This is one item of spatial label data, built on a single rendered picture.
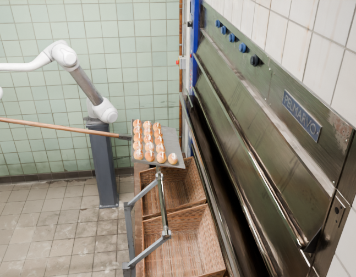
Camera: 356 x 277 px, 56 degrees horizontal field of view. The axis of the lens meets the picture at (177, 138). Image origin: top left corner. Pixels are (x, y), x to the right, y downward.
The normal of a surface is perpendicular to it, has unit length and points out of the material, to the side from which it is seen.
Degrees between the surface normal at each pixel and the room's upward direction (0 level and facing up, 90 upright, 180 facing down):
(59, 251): 0
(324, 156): 90
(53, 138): 90
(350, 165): 90
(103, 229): 0
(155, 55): 90
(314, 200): 70
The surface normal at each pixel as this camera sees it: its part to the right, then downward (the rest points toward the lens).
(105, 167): 0.13, 0.51
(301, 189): -0.93, -0.23
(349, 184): -0.99, 0.07
